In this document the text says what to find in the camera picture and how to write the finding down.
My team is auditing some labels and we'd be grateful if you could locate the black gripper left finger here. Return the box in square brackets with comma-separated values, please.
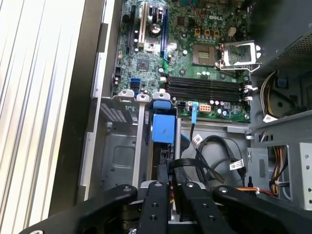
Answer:
[17, 164, 170, 234]

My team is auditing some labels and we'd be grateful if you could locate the grey metal drive cage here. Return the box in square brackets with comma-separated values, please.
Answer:
[245, 109, 312, 213]

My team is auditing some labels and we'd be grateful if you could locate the black PC case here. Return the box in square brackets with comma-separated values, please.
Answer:
[47, 0, 312, 234]

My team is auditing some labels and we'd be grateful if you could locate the silver coin battery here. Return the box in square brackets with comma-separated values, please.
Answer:
[149, 23, 161, 36]

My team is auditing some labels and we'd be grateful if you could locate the black wire with white label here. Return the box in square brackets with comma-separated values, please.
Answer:
[202, 135, 247, 188]

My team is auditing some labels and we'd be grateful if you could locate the black expansion slot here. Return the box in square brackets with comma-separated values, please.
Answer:
[129, 3, 137, 51]

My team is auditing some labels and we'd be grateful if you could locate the blue expansion slot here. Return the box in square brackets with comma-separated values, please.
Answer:
[160, 3, 169, 63]

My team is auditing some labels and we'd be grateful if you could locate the orange yellow red wire bundle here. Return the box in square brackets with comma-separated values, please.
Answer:
[213, 145, 292, 197]

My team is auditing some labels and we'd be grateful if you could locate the grey power supply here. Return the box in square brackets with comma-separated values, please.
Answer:
[248, 0, 312, 76]

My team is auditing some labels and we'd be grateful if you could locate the green motherboard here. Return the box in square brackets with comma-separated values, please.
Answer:
[113, 0, 252, 122]

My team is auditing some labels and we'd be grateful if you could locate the CPU socket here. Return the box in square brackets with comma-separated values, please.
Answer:
[192, 43, 216, 66]

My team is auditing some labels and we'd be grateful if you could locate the black RAM slot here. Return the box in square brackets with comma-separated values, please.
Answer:
[168, 93, 247, 102]
[167, 75, 246, 82]
[168, 87, 246, 95]
[167, 80, 246, 89]

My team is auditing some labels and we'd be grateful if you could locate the metal disk bay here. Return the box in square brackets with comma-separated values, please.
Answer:
[99, 89, 183, 188]

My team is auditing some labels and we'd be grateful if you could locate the black square chip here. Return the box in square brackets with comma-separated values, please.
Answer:
[136, 58, 150, 71]

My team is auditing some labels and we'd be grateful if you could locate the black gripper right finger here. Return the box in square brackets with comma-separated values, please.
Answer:
[173, 167, 312, 234]

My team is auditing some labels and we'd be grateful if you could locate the metal socket cover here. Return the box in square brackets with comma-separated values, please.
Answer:
[218, 40, 263, 73]

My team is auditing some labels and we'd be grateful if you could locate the hard disk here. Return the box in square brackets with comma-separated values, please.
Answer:
[146, 97, 182, 176]

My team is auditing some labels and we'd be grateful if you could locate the locking lever wire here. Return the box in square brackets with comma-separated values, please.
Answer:
[218, 60, 263, 73]

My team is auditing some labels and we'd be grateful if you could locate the black wire with blue plug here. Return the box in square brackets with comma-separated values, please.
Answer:
[168, 101, 224, 183]

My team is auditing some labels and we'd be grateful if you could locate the beige expansion slot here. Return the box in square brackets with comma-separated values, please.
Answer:
[137, 1, 148, 49]

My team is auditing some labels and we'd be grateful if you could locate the yellow white wire bundle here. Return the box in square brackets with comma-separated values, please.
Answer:
[258, 70, 279, 118]

